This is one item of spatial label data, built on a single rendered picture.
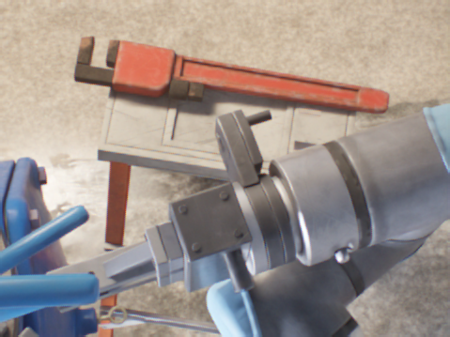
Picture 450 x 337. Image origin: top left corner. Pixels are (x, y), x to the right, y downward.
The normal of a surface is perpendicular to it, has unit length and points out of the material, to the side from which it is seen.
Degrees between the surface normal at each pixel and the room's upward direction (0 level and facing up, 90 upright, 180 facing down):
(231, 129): 23
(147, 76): 2
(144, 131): 0
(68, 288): 0
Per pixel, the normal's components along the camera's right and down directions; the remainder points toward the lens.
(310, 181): -0.04, -0.49
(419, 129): -0.14, -0.70
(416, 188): 0.18, 0.15
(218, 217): 0.03, -0.29
